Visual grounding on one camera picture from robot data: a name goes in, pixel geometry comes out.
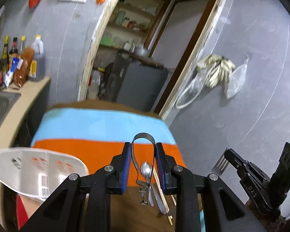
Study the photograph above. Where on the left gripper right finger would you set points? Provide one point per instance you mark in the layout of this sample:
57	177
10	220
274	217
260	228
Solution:
165	163

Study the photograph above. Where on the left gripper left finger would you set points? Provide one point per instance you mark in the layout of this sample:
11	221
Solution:
121	164

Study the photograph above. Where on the large steel spoon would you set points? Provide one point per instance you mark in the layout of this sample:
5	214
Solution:
146	173

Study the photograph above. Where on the metal slotted spatula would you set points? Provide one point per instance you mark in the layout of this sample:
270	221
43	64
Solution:
221	165

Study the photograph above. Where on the wooden chopstick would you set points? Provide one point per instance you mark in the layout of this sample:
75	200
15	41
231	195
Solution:
160	190

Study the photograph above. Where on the white plastic utensil holder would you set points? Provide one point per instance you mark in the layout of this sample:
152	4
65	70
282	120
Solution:
36	173

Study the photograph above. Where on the striped blue orange brown cloth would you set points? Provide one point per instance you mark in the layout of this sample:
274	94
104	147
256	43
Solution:
95	132

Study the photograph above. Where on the grey cabinet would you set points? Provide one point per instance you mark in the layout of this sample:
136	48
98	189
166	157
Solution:
133	83

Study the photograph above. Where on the white mesh strainer bag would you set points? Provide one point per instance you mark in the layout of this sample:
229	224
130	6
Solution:
236	80

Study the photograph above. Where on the metal pot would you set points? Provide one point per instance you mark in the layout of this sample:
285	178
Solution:
141	51

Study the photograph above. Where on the green box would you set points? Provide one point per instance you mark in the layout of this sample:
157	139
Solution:
106	41

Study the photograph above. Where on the large oil jug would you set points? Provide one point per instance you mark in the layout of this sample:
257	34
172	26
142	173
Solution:
37	68

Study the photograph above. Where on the wooden counter top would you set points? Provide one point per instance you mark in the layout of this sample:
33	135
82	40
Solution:
14	118

